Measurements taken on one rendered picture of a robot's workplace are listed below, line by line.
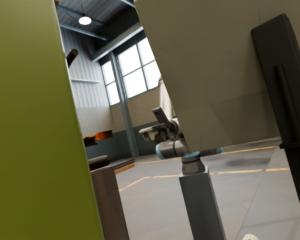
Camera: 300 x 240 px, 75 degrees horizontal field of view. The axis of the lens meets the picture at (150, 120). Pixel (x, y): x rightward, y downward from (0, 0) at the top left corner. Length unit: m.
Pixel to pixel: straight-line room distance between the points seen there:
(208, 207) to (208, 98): 1.35
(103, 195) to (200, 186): 1.12
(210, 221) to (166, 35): 1.50
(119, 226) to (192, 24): 0.49
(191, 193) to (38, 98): 1.48
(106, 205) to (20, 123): 0.40
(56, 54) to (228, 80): 0.24
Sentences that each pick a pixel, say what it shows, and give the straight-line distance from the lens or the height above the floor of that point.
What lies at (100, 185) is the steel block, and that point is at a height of 0.88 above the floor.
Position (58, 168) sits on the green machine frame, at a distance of 0.19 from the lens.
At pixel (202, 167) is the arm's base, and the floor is 0.63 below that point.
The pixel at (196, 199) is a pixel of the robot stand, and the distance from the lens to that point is 1.62.
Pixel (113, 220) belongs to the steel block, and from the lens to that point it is 0.57.
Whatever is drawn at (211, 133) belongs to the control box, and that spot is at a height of 0.95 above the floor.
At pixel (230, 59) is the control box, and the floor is 1.05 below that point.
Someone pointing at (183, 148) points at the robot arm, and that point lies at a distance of 1.05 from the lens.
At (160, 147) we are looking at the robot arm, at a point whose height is 0.89.
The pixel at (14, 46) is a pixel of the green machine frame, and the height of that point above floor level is 1.07.
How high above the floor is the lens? 0.98
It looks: 4 degrees up
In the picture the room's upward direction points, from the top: 13 degrees counter-clockwise
